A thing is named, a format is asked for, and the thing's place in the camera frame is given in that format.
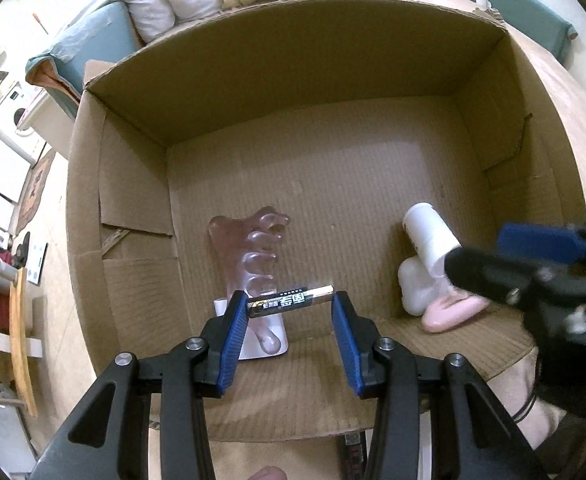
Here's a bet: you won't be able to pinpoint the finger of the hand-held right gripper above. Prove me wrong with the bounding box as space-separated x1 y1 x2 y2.
444 245 564 311
497 222 586 273

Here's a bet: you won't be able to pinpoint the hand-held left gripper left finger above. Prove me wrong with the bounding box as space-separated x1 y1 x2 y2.
30 290 249 480

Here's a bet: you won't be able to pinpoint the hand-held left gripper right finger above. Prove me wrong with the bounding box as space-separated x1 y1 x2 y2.
330 290 548 480

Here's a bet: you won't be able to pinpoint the pale pink soft object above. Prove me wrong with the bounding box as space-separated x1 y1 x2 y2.
420 292 491 334

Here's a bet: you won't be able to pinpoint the black and gold battery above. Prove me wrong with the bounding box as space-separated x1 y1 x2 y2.
247 284 336 318

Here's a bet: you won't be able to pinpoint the small plain white bottle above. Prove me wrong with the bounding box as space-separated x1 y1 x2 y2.
402 202 462 278

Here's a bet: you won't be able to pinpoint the pink translucent toe separator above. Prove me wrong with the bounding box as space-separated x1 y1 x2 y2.
208 207 291 353

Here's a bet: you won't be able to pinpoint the brown cardboard box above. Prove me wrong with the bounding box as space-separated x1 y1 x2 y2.
66 0 586 443

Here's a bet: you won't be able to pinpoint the person's right forearm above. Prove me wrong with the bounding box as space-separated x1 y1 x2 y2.
510 390 574 451

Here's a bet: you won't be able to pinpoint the white bathroom scale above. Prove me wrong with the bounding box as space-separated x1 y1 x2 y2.
26 242 49 286

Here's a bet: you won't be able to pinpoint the black shoes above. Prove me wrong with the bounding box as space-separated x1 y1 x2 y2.
10 232 31 271

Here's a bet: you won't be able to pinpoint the brown patterned rug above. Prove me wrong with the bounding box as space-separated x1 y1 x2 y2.
16 147 56 233

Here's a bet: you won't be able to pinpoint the white nightstand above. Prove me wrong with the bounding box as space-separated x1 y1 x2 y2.
16 87 81 161

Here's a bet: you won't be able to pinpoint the white washing machine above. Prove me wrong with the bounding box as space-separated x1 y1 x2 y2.
0 82 36 133

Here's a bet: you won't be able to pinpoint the teal headboard cushion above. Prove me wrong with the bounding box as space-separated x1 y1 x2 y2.
26 0 141 121

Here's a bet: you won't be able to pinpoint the white pillow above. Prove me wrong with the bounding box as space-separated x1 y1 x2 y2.
123 0 224 43

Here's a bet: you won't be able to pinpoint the teal cushion with orange strap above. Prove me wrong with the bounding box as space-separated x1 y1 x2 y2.
423 0 578 66

